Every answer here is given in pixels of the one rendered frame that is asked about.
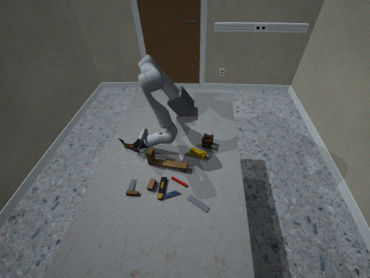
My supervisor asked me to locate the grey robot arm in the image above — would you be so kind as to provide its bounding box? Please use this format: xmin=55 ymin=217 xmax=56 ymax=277
xmin=138 ymin=55 xmax=179 ymax=147

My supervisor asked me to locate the yellow rectangular block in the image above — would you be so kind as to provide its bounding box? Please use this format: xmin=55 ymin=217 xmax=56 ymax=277
xmin=189 ymin=148 xmax=207 ymax=160

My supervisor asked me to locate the small tan wooden block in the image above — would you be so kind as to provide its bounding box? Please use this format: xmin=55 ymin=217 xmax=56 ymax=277
xmin=147 ymin=178 xmax=156 ymax=192

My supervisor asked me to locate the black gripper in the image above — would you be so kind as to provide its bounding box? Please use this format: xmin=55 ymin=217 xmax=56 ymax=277
xmin=129 ymin=138 xmax=149 ymax=152

